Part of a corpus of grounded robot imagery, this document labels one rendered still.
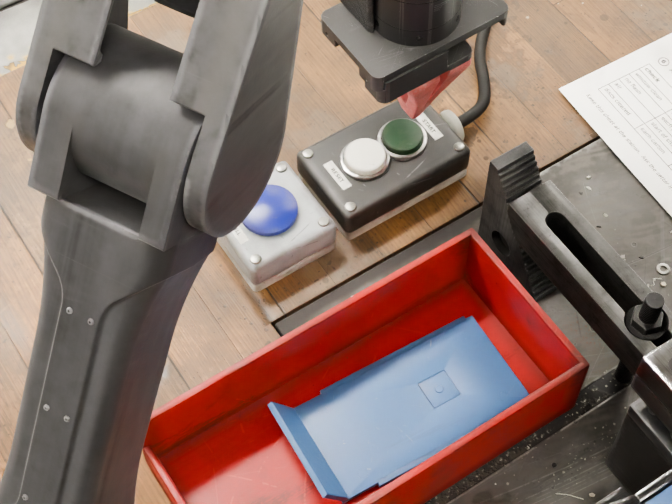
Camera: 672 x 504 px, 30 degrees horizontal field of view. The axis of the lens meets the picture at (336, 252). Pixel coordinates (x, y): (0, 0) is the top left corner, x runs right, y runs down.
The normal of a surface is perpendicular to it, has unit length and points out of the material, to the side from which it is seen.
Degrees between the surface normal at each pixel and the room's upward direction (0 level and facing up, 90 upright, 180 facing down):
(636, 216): 0
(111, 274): 54
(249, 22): 47
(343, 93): 0
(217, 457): 0
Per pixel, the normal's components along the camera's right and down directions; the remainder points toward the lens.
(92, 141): -0.42, 0.38
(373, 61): -0.03, -0.53
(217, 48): -0.36, 0.18
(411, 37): -0.07, 0.85
